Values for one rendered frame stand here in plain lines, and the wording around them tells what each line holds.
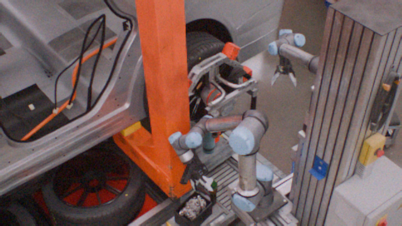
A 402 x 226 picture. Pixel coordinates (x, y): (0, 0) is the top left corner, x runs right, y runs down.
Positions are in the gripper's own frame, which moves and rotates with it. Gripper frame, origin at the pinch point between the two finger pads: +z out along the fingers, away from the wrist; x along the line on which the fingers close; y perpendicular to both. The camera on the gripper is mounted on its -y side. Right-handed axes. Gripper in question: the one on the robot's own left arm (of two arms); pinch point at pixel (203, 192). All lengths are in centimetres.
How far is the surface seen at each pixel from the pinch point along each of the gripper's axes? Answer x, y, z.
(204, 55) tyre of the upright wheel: 28, 66, -58
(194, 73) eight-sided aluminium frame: 28, 52, -52
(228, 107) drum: 30, 64, -22
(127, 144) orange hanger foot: 74, 10, -33
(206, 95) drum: 39, 60, -35
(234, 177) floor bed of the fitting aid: 82, 74, 38
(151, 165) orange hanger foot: 52, 6, -17
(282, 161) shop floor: 74, 116, 52
